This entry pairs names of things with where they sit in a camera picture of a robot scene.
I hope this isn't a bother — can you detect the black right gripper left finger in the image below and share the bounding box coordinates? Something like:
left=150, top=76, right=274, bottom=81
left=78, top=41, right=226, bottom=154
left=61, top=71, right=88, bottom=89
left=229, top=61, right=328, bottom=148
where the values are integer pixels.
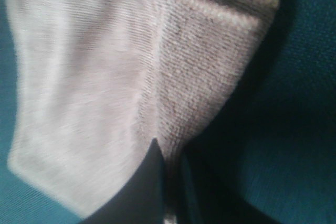
left=81, top=138, right=165, bottom=224

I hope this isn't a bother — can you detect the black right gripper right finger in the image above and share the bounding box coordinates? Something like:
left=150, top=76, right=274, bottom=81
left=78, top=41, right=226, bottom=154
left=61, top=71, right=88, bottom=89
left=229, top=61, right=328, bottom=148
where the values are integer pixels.
left=176, top=151, right=265, bottom=223

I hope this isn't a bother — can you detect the pink towel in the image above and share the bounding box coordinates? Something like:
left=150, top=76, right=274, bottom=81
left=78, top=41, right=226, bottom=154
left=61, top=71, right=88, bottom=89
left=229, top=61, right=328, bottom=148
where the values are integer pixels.
left=5, top=0, right=279, bottom=217

